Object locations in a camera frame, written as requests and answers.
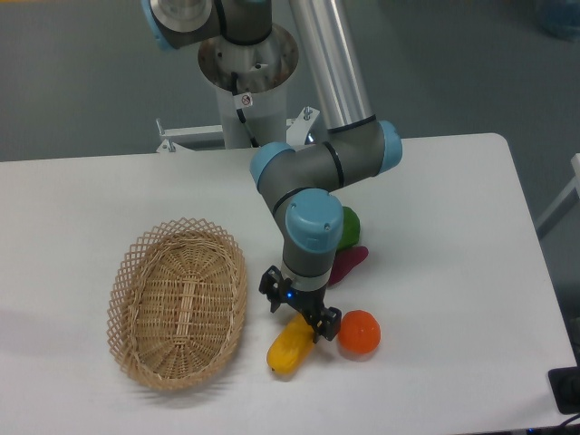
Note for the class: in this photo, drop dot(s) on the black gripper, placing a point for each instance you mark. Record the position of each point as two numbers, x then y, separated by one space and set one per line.
305 294

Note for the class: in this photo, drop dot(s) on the yellow mango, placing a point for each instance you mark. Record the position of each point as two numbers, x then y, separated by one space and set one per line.
291 347

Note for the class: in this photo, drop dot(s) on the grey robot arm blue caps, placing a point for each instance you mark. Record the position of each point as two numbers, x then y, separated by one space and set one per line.
298 186

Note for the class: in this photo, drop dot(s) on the purple sweet potato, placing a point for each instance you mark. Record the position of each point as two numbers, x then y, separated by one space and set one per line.
345 261

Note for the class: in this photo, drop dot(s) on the orange fruit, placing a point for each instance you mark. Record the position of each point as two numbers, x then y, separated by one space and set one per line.
360 332

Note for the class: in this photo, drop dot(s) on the green bok choy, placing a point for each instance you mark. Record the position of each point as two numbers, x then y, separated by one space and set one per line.
351 229

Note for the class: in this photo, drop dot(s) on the woven wicker basket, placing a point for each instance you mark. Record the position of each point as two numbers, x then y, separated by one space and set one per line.
178 305

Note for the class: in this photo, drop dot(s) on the black device at table edge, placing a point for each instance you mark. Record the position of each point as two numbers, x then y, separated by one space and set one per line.
564 383

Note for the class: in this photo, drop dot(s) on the white metal base frame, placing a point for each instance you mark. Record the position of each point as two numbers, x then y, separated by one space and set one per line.
299 132

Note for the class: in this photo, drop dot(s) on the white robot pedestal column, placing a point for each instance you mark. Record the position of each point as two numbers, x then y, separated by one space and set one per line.
251 83

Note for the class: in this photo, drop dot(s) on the white frame at right edge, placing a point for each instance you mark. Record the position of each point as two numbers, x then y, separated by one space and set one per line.
563 203

